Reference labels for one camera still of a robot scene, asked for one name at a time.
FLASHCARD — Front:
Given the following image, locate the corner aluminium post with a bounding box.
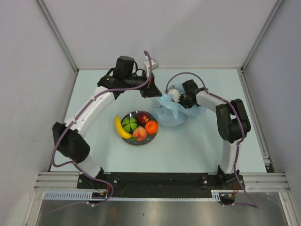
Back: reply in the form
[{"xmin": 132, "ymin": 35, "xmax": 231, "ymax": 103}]
[
  {"xmin": 35, "ymin": 0, "xmax": 79, "ymax": 74},
  {"xmin": 241, "ymin": 0, "xmax": 286, "ymax": 71}
]

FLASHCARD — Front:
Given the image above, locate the yellow fake banana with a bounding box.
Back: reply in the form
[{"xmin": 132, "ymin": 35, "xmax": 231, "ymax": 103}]
[{"xmin": 114, "ymin": 115, "xmax": 133, "ymax": 139}]

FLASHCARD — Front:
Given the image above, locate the green fake watermelon ball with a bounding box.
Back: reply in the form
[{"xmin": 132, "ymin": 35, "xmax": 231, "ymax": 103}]
[{"xmin": 121, "ymin": 117, "xmax": 138, "ymax": 133}]

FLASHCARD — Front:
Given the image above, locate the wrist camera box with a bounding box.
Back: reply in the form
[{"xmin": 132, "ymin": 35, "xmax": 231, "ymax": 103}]
[
  {"xmin": 143, "ymin": 57, "xmax": 159, "ymax": 74},
  {"xmin": 167, "ymin": 89, "xmax": 181, "ymax": 103}
]

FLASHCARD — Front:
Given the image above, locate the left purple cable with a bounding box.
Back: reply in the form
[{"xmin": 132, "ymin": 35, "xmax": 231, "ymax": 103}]
[{"xmin": 51, "ymin": 50, "xmax": 153, "ymax": 177}]

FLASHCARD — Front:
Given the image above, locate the orange fake mandarin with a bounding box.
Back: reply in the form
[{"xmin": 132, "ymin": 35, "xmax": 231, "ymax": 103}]
[{"xmin": 144, "ymin": 121, "xmax": 158, "ymax": 135}]

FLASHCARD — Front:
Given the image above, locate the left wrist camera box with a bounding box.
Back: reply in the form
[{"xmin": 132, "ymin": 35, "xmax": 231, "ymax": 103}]
[{"xmin": 143, "ymin": 57, "xmax": 159, "ymax": 74}]

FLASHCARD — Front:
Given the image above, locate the light blue printed plastic bag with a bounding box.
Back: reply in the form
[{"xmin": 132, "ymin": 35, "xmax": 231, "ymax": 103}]
[{"xmin": 150, "ymin": 94, "xmax": 207, "ymax": 127}]

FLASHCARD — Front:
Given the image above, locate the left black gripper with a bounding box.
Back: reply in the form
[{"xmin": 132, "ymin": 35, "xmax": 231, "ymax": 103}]
[{"xmin": 124, "ymin": 70, "xmax": 162, "ymax": 99}]

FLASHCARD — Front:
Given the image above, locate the purple cable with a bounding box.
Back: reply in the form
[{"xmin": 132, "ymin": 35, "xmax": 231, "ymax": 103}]
[
  {"xmin": 51, "ymin": 50, "xmax": 153, "ymax": 177},
  {"xmin": 165, "ymin": 72, "xmax": 259, "ymax": 209}
]

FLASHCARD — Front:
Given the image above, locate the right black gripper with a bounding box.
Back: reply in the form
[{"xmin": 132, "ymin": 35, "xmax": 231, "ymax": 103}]
[{"xmin": 172, "ymin": 93, "xmax": 196, "ymax": 120}]

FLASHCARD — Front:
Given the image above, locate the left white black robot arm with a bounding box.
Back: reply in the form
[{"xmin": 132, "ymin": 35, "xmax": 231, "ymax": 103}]
[{"xmin": 52, "ymin": 51, "xmax": 162, "ymax": 188}]

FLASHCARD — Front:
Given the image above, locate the left corner aluminium post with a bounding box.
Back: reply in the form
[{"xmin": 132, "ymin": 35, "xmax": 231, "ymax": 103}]
[{"xmin": 35, "ymin": 0, "xmax": 79, "ymax": 74}]

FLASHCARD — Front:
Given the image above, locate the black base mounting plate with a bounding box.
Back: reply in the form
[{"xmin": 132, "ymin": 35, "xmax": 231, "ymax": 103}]
[{"xmin": 77, "ymin": 171, "xmax": 246, "ymax": 198}]

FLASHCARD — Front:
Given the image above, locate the dark blue ceramic plate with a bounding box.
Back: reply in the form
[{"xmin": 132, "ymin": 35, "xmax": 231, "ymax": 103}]
[{"xmin": 120, "ymin": 111, "xmax": 157, "ymax": 146}]

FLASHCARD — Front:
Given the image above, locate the red fake apple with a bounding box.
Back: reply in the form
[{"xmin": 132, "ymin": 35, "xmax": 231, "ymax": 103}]
[{"xmin": 135, "ymin": 111, "xmax": 151, "ymax": 125}]

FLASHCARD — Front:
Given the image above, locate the right corner aluminium post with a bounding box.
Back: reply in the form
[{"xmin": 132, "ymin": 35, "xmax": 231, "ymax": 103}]
[{"xmin": 241, "ymin": 0, "xmax": 286, "ymax": 71}]

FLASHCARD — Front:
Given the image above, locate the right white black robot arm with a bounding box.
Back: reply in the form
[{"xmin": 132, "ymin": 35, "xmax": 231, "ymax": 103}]
[{"xmin": 179, "ymin": 80, "xmax": 251, "ymax": 189}]

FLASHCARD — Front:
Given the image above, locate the white slotted cable duct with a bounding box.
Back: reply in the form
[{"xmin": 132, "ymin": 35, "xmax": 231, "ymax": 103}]
[{"xmin": 44, "ymin": 191, "xmax": 221, "ymax": 202}]

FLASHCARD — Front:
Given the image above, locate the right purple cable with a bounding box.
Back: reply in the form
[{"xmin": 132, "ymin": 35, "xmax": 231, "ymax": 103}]
[{"xmin": 165, "ymin": 72, "xmax": 259, "ymax": 209}]

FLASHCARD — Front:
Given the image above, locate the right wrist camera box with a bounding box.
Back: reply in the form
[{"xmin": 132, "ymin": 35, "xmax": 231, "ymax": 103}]
[{"xmin": 167, "ymin": 89, "xmax": 181, "ymax": 103}]

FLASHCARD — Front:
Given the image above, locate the aluminium frame rail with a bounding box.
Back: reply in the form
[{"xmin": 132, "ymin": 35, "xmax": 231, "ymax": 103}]
[{"xmin": 34, "ymin": 172, "xmax": 291, "ymax": 192}]

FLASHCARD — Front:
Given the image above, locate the orange fake peach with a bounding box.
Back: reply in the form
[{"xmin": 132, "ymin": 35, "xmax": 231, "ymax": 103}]
[{"xmin": 132, "ymin": 126, "xmax": 147, "ymax": 142}]

